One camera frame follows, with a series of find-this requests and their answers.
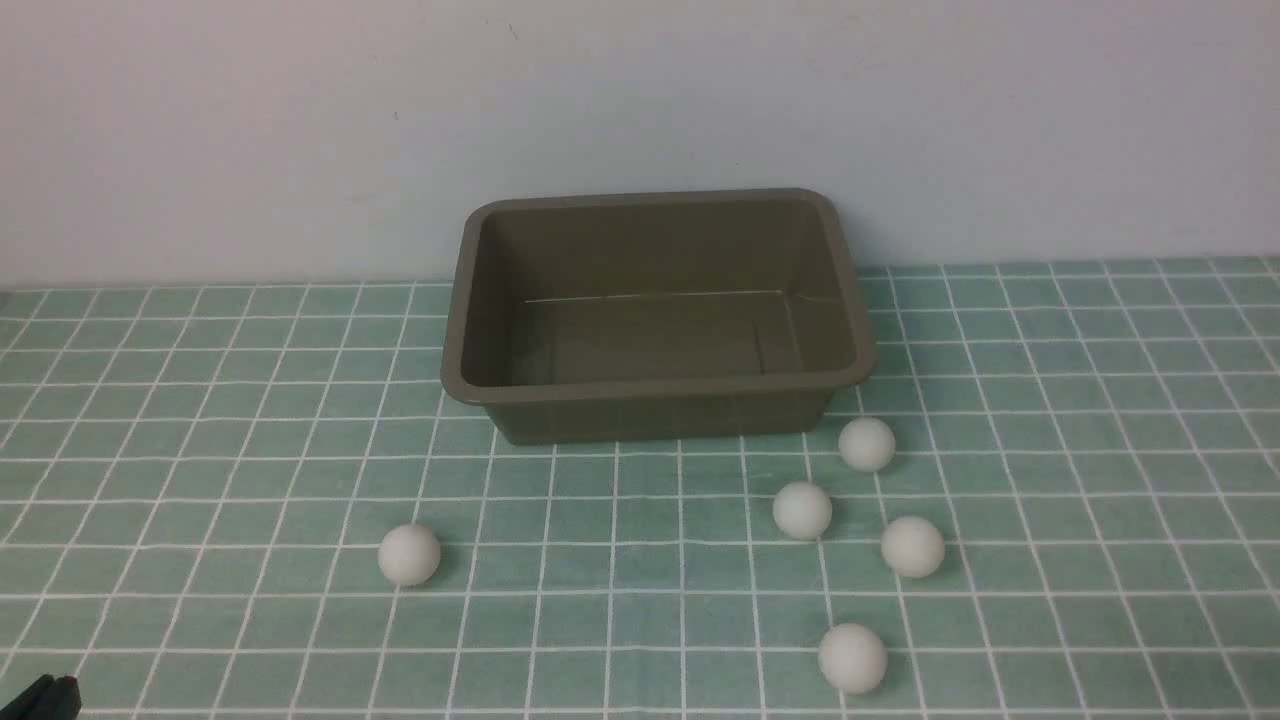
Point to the white ball with logo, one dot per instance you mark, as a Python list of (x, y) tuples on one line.
[(852, 658)]

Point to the olive plastic bin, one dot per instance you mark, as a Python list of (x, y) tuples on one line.
[(602, 318)]

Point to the green checked tablecloth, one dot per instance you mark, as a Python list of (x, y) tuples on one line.
[(196, 482)]

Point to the black object bottom left corner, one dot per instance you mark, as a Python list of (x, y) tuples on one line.
[(48, 698)]

